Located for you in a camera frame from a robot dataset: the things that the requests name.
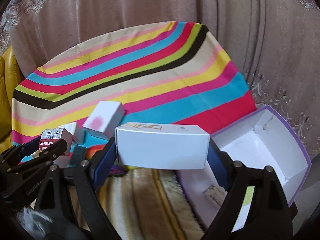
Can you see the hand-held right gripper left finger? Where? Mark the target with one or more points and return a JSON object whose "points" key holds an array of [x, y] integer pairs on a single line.
{"points": [[105, 160]]}

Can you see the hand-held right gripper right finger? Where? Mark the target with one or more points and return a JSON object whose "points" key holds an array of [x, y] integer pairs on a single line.
{"points": [[220, 163]]}

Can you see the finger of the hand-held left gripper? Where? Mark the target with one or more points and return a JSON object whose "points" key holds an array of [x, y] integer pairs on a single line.
{"points": [[53, 150], [30, 146]]}

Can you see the small red label box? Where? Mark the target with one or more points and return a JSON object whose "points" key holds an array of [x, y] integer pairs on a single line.
{"points": [[53, 135]]}

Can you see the purple storage box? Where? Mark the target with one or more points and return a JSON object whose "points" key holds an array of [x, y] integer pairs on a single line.
{"points": [[262, 152]]}

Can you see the long white box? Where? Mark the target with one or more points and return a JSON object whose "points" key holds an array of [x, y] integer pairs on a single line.
{"points": [[162, 147]]}

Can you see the teal glitter box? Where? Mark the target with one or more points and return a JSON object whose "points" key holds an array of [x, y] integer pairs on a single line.
{"points": [[77, 156]]}

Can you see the small white box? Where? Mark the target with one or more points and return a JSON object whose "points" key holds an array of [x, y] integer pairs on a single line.
{"points": [[75, 132]]}

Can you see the paper label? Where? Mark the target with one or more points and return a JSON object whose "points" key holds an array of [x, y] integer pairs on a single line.
{"points": [[212, 195]]}

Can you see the white box with pink smudge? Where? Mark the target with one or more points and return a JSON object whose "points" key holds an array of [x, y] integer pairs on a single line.
{"points": [[102, 117]]}

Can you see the green and white card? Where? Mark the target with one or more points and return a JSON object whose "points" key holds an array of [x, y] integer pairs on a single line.
{"points": [[247, 200]]}

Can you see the yellow leather cushion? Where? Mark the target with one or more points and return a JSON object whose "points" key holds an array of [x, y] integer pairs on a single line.
{"points": [[7, 92]]}

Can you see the brown striped fuzzy blanket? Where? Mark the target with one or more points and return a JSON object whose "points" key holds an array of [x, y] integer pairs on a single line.
{"points": [[150, 205]]}

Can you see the multicolour striped cloth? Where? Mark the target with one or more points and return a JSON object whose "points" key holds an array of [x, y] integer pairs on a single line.
{"points": [[150, 80]]}

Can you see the beige embroidered curtain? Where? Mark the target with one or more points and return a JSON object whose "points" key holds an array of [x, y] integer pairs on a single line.
{"points": [[125, 5]]}

